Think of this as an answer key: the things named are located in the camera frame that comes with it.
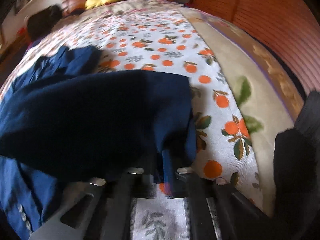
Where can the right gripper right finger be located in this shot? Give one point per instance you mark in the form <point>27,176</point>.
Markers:
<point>214,209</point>

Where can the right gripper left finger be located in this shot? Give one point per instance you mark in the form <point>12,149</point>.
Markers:
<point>99,211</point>

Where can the navy blue suit jacket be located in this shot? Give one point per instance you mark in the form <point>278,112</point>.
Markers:
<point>61,122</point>

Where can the beige leaf pattern blanket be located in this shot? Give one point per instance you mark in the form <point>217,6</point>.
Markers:
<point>264,93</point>

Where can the orange floral bed sheet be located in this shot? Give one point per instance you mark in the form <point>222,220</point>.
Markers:
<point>163,41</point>

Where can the red bowl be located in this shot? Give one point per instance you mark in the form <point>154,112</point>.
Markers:
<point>21,31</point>

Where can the wooden louvred wardrobe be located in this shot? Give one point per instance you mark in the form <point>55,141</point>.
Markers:
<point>288,27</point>

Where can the pink floral quilt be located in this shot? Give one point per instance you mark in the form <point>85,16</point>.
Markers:
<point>132,5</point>

